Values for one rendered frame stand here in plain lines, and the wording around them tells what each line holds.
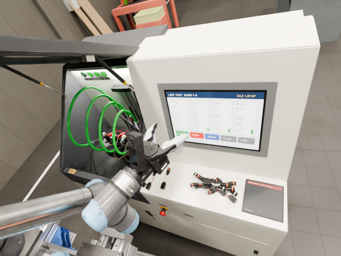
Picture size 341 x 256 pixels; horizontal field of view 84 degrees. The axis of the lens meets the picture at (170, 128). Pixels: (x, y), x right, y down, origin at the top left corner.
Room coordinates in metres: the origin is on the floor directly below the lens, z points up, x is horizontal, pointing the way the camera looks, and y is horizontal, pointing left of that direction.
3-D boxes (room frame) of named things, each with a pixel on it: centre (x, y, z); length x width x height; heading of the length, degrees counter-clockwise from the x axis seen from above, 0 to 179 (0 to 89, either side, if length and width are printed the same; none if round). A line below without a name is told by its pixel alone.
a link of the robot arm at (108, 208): (0.27, 0.24, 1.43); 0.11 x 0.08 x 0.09; 125
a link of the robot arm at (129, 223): (0.29, 0.25, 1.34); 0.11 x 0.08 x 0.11; 35
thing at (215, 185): (0.41, -0.09, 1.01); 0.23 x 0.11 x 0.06; 54
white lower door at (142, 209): (0.76, 0.57, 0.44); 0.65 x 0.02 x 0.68; 54
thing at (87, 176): (0.77, 0.56, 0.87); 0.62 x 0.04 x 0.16; 54
